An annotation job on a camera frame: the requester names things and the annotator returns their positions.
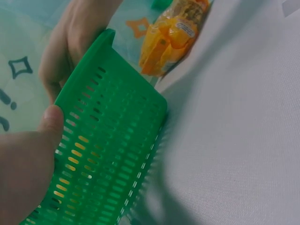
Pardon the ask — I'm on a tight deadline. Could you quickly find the small green plastic object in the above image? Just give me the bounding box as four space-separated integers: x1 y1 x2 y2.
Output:
151 0 175 10

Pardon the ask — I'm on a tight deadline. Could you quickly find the orange snack packet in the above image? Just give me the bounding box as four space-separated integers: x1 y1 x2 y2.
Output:
138 0 211 78

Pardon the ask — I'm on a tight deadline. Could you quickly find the person's left hand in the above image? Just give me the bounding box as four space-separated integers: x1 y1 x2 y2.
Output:
0 105 65 225

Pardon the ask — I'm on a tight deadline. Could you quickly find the person's right hand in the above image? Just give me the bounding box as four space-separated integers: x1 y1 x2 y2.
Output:
38 0 124 106

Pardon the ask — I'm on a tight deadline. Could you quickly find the green slotted plastic basket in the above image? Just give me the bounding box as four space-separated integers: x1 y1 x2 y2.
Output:
18 28 168 225

